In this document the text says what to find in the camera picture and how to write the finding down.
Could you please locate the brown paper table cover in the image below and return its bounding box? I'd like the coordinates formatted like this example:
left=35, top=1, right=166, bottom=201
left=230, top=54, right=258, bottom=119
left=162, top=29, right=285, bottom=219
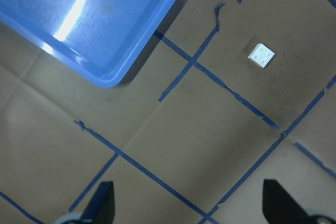
left=1, top=0, right=335, bottom=223

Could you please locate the white block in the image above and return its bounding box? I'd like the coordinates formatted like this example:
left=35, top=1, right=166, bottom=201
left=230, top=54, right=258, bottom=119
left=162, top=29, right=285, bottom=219
left=248, top=43, right=275, bottom=68

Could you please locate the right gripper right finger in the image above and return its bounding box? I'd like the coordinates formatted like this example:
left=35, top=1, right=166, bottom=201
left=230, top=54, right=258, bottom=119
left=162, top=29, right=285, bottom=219
left=262, top=179, right=321, bottom=223

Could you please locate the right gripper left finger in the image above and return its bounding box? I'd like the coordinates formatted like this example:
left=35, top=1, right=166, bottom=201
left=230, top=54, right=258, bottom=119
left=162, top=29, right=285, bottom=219
left=79, top=181, right=115, bottom=223

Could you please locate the blue plastic tray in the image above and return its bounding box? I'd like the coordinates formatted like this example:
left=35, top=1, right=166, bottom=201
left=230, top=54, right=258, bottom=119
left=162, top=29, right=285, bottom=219
left=1, top=0, right=176, bottom=88

